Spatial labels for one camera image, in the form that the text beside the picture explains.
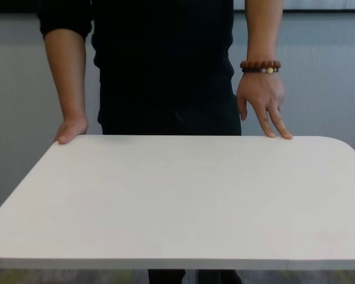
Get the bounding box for person's right hand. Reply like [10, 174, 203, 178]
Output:
[53, 114, 89, 145]

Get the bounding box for black short-sleeved shirt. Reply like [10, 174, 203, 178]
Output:
[38, 0, 235, 119]

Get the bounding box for brown wooden bead bracelet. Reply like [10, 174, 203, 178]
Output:
[239, 59, 282, 71]

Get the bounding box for person's right forearm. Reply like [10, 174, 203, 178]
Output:
[44, 28, 88, 124]

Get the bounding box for dark bead bracelet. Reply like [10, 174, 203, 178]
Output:
[241, 67, 280, 75]

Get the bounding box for white mobile pedestal table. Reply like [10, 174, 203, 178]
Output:
[0, 134, 355, 284]

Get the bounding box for black wall rail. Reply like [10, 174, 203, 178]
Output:
[0, 0, 355, 14]

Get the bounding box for person's left forearm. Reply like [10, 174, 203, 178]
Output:
[245, 0, 283, 64]

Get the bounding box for person's left hand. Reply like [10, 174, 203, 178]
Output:
[235, 72, 293, 141]

